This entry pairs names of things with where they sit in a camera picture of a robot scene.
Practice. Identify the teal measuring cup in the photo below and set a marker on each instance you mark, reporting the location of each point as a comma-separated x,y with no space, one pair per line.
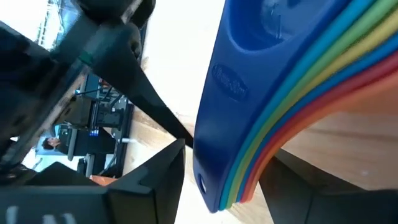
362,4

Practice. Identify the red measuring cup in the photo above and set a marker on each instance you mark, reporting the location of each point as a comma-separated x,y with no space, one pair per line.
393,62

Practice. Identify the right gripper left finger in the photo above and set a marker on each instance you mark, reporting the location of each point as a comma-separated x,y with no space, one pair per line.
149,193

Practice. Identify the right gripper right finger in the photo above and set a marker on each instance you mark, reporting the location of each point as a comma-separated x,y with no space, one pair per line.
295,199

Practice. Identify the green measuring cup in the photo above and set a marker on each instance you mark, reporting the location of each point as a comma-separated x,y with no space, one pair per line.
388,4

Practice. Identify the person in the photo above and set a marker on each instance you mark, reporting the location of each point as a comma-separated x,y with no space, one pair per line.
51,143

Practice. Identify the blue measuring cup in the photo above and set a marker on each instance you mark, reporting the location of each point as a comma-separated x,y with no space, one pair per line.
393,45

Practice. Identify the yellow measuring cup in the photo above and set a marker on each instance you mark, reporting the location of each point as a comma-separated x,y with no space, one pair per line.
391,25

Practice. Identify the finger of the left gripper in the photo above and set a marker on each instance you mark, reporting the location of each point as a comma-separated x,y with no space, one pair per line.
124,68

